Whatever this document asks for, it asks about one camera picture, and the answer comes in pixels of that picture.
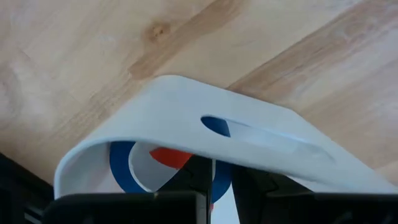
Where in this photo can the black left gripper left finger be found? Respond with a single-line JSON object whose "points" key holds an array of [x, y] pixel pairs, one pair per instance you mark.
{"points": [[124, 208]]}

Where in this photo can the dark blue tape roll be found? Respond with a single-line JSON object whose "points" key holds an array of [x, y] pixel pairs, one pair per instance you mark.
{"points": [[119, 165]]}

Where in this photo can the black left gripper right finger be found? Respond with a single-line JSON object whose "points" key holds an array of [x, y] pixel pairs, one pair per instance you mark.
{"points": [[311, 208]]}

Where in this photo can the red tape roll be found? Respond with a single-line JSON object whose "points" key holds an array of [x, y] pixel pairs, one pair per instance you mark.
{"points": [[171, 158]]}

